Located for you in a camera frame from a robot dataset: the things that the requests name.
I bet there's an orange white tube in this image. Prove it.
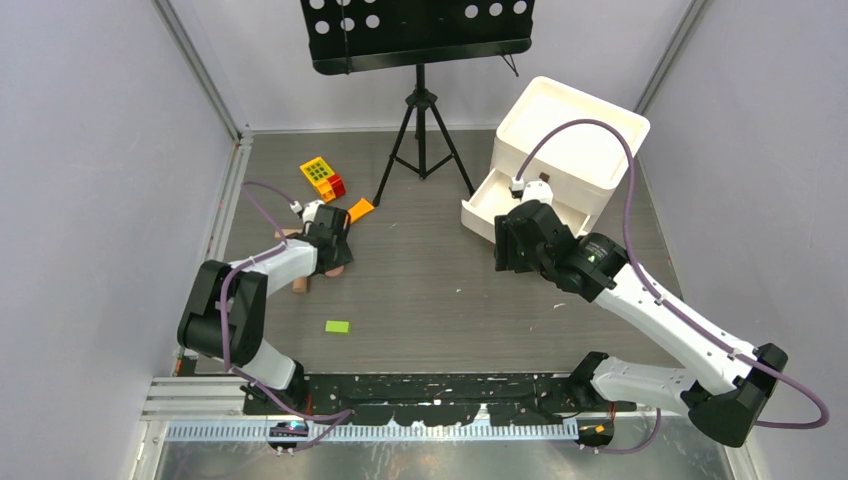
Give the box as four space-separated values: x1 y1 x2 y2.
348 197 375 224

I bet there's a white drawer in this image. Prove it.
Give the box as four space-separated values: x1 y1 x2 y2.
460 169 596 243

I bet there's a tan foundation bottle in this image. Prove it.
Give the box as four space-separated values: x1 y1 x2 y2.
292 277 309 294

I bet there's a white drawer organizer box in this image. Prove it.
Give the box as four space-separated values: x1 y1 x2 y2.
491 76 650 231

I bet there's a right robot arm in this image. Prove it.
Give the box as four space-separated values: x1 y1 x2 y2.
494 200 788 448

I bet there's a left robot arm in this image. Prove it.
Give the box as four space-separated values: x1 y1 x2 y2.
177 203 353 414

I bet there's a beige rectangular block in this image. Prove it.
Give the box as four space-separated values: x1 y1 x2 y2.
274 229 301 240

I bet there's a red orange toy block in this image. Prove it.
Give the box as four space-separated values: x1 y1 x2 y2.
317 174 346 203

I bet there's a yellow green toy block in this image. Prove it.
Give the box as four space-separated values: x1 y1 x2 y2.
300 156 335 187

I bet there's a green rectangular block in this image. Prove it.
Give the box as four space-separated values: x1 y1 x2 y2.
324 320 351 334

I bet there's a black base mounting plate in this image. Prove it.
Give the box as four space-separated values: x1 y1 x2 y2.
274 373 636 427

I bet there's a black music stand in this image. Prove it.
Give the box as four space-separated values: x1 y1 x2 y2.
300 0 535 206

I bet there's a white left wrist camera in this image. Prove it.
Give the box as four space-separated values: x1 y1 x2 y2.
289 199 325 225

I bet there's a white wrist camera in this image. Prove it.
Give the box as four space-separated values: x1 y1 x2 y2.
289 199 325 225
510 178 554 204

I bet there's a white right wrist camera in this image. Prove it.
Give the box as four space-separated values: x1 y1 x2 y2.
510 178 554 204

